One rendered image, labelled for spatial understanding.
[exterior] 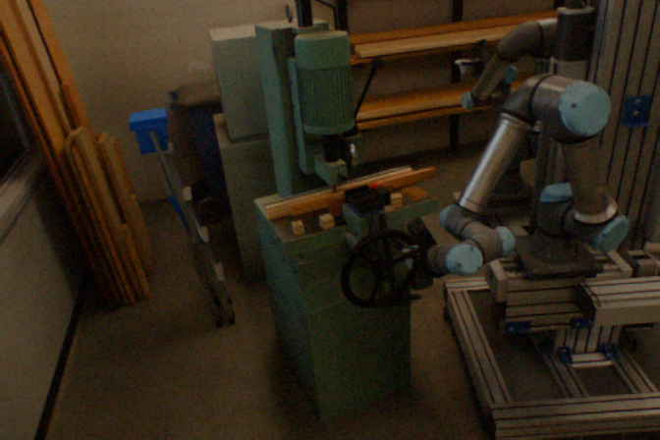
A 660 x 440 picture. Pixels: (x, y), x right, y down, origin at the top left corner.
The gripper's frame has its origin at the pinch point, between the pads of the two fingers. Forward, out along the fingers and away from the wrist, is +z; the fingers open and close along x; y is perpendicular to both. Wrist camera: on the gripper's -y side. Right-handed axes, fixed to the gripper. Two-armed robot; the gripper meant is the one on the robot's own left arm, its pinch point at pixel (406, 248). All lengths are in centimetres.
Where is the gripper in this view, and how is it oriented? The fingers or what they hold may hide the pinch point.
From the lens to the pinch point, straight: 152.5
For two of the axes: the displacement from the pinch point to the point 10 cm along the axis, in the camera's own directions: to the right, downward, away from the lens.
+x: 9.1, -3.1, 2.8
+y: 3.2, 9.5, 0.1
